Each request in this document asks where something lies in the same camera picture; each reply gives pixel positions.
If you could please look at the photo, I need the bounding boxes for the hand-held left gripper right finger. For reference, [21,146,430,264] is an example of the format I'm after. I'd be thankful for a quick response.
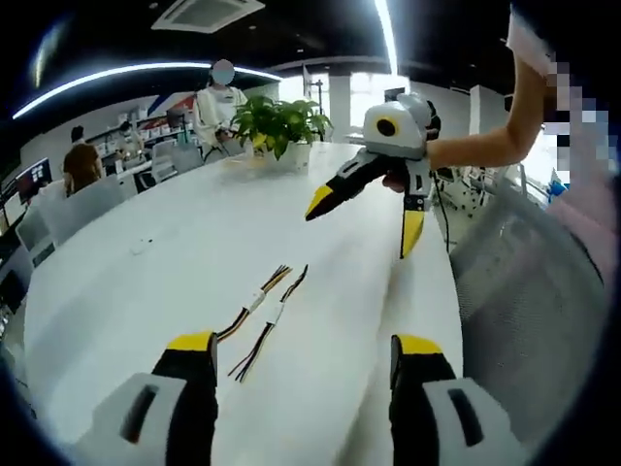
[389,333,531,466]

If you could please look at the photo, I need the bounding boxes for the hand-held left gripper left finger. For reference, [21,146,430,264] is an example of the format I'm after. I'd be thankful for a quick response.
[72,330,219,466]

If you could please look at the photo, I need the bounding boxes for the JST connector cable orange wires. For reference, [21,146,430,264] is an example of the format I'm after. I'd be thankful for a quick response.
[215,264,294,344]

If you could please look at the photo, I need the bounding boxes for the JST connector cable dark wires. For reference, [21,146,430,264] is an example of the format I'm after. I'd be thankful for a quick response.
[227,263,311,383]

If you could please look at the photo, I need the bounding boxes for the person's right hand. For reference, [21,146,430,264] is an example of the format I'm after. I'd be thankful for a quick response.
[380,162,409,194]

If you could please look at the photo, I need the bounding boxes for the black monitor stand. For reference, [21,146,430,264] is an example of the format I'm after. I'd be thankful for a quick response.
[303,65,327,143]

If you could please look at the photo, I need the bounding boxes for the green potted plant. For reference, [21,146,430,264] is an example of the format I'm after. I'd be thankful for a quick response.
[229,94,337,175]

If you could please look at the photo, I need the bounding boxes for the straight ceiling light strip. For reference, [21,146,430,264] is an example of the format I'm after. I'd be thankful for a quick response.
[373,0,402,75]

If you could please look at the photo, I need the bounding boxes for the grey mesh office chair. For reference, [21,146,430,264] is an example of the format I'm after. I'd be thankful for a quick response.
[447,183,608,466]

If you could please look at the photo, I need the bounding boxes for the person's pink clothing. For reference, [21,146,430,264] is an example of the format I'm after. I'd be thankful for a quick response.
[545,145,621,297]

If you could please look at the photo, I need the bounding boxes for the ceiling air vent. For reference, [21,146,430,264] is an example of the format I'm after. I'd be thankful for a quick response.
[150,0,266,33]

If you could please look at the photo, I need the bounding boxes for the curved ceiling light strip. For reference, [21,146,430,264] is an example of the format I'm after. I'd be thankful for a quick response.
[12,61,283,120]

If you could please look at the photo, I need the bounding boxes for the computer monitor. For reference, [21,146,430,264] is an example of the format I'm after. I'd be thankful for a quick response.
[14,157,50,206]

